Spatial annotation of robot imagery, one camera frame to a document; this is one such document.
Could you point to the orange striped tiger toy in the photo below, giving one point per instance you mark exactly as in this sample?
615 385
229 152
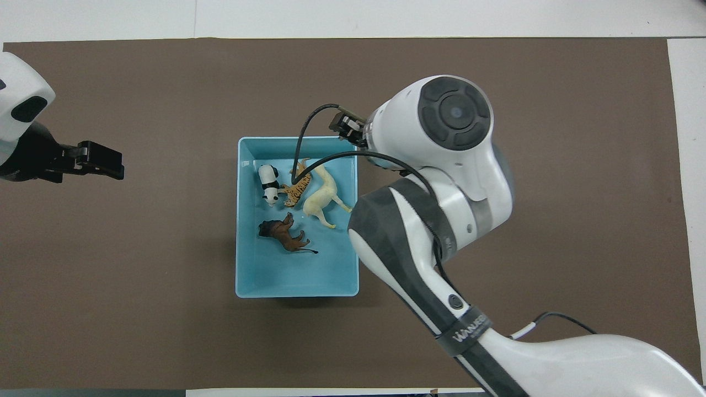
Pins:
298 188

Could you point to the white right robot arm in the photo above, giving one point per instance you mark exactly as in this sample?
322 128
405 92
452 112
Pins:
452 165

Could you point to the brown paper table mat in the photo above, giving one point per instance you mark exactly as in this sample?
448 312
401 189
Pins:
165 331

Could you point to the cream horse toy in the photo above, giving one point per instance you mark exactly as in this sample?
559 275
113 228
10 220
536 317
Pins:
322 196

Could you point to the brown lion toy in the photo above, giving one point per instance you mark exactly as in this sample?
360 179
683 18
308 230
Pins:
284 234

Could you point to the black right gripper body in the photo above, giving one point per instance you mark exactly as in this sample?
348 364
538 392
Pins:
350 129

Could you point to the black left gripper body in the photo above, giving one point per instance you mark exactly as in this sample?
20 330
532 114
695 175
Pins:
33 157

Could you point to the light blue plastic storage box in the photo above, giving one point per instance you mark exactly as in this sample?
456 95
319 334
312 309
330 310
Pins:
276 270

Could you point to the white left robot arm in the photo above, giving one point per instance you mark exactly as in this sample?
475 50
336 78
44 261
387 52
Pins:
19 88

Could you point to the black and white panda toy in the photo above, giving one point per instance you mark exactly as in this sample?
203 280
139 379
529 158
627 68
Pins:
268 182

